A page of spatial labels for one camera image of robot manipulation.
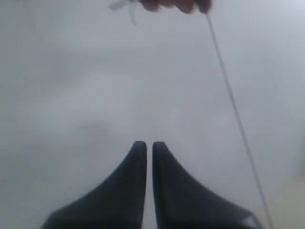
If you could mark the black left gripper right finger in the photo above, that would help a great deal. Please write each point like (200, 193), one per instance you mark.
(181, 202)

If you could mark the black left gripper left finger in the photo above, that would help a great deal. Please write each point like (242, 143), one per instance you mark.
(117, 203)

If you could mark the person's hand holding string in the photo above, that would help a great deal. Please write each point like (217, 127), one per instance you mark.
(185, 6)

